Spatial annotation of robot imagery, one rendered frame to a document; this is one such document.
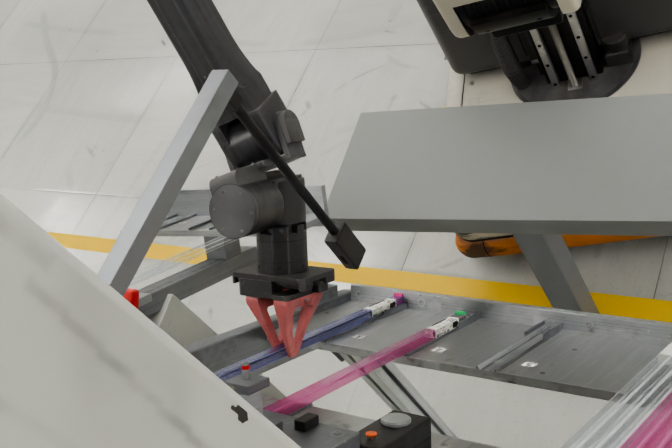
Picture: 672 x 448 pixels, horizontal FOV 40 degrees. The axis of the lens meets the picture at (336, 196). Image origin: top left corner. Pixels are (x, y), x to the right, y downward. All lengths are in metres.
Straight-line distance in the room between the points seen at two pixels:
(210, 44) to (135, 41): 2.59
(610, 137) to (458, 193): 0.25
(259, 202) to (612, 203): 0.63
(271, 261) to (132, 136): 2.18
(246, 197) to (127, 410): 0.75
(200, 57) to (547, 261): 0.91
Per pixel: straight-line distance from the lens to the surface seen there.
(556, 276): 1.76
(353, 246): 0.80
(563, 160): 1.49
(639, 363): 1.06
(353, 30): 2.94
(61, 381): 0.19
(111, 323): 0.19
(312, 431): 0.69
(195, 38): 1.00
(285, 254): 1.02
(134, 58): 3.50
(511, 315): 1.20
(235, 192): 0.95
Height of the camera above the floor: 1.72
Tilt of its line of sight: 44 degrees down
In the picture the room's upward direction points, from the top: 37 degrees counter-clockwise
